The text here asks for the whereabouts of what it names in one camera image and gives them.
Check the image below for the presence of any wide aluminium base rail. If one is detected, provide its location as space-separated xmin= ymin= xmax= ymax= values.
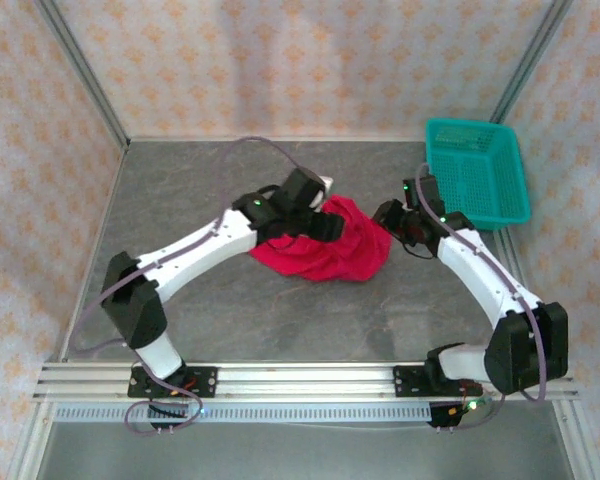
xmin=32 ymin=362 xmax=580 ymax=401

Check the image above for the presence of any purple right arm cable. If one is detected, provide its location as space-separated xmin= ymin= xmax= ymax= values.
xmin=413 ymin=162 xmax=549 ymax=434

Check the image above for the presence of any teal plastic basket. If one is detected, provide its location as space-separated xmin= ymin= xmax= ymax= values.
xmin=426 ymin=118 xmax=532 ymax=234

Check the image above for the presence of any red t-shirt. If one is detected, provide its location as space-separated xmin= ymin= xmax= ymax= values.
xmin=248 ymin=193 xmax=394 ymax=285

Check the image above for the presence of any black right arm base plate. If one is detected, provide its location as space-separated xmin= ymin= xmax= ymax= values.
xmin=392 ymin=364 xmax=483 ymax=400

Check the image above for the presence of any aluminium frame post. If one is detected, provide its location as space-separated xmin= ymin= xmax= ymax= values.
xmin=489 ymin=0 xmax=574 ymax=124
xmin=34 ymin=0 xmax=131 ymax=151

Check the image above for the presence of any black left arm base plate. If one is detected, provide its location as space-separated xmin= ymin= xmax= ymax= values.
xmin=128 ymin=366 xmax=219 ymax=400

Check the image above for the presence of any slotted grey cable duct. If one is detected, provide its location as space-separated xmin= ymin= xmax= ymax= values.
xmin=54 ymin=402 xmax=434 ymax=424

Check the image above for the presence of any thin aluminium table edge rail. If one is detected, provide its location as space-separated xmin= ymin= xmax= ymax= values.
xmin=57 ymin=144 xmax=131 ymax=364

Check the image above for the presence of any grooved aluminium side rail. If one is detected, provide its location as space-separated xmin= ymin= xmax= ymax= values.
xmin=497 ymin=227 xmax=551 ymax=361

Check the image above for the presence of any aluminium frame leg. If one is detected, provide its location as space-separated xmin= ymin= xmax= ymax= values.
xmin=552 ymin=399 xmax=600 ymax=480
xmin=7 ymin=399 xmax=56 ymax=480

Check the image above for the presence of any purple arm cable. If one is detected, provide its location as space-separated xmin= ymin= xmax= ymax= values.
xmin=71 ymin=135 xmax=311 ymax=436
xmin=413 ymin=162 xmax=549 ymax=434

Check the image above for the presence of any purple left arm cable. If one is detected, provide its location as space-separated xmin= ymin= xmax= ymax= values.
xmin=71 ymin=135 xmax=311 ymax=436

